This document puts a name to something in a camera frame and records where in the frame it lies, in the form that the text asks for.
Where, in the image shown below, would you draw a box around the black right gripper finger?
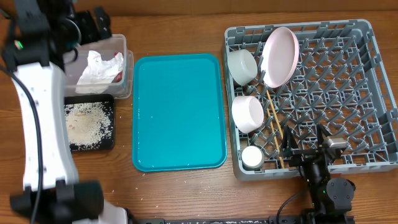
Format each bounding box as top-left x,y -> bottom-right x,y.
281,126 -> 299,151
316,123 -> 332,146

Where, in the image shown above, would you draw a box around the wooden chopstick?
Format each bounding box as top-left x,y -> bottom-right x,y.
267,90 -> 284,140
267,108 -> 285,169

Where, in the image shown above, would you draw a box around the white cup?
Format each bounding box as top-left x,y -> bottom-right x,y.
241,146 -> 265,170

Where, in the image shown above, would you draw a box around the red snack wrapper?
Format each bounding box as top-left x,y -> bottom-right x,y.
113,52 -> 124,83

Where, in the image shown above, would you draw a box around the white napkin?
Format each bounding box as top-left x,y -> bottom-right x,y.
75,50 -> 121,94

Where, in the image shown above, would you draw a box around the small pink plate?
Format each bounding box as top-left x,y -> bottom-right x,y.
231,96 -> 264,134

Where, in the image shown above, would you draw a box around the large pink plate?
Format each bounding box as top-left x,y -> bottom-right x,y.
260,27 -> 299,88

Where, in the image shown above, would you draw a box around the grey rice bowl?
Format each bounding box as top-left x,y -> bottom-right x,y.
227,49 -> 257,86

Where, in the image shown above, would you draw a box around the white rice pile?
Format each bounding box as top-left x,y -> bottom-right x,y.
65,102 -> 113,150

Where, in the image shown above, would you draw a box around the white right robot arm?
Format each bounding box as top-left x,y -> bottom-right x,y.
275,124 -> 356,224

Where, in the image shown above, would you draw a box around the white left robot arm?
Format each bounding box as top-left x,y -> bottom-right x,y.
1,0 -> 136,223

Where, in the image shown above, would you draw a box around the clear plastic waste bin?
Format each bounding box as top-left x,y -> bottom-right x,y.
63,34 -> 134,98

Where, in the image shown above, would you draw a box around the grey dishwasher rack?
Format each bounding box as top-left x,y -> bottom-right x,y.
224,19 -> 397,181

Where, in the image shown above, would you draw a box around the black plastic tray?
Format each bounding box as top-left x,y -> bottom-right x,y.
64,94 -> 115,152

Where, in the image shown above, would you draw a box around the teal serving tray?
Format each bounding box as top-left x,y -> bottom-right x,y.
132,53 -> 228,172

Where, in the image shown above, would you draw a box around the black rail bar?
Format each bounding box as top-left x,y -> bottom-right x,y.
136,214 -> 355,224

